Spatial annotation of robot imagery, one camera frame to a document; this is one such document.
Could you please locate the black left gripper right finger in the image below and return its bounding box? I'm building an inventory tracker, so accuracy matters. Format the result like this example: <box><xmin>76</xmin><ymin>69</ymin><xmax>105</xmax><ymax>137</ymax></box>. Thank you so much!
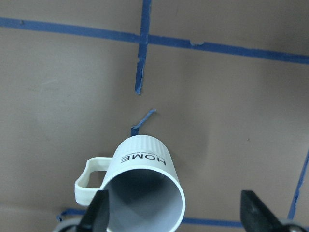
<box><xmin>240</xmin><ymin>190</ymin><xmax>307</xmax><ymax>232</ymax></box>

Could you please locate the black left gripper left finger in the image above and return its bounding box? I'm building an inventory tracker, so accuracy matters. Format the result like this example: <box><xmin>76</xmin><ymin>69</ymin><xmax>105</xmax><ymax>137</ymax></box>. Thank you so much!
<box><xmin>76</xmin><ymin>190</ymin><xmax>110</xmax><ymax>232</ymax></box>

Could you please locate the white ribbed mug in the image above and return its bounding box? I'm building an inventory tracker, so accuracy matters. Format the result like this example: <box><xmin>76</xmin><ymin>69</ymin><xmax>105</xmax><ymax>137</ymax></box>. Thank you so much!
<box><xmin>74</xmin><ymin>135</ymin><xmax>185</xmax><ymax>232</ymax></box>

